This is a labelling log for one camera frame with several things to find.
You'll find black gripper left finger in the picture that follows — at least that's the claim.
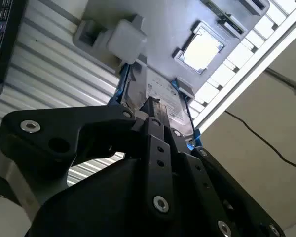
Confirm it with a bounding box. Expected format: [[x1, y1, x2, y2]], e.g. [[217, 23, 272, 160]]
[[0, 98, 178, 219]]

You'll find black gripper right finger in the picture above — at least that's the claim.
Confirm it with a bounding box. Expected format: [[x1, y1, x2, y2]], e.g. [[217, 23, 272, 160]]
[[151, 98, 286, 237]]

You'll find hard disk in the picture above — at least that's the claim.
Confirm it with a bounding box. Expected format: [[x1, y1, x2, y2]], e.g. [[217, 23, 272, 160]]
[[107, 61, 203, 153]]

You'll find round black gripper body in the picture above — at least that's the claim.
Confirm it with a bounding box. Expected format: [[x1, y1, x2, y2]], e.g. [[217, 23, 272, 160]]
[[31, 159, 205, 237]]

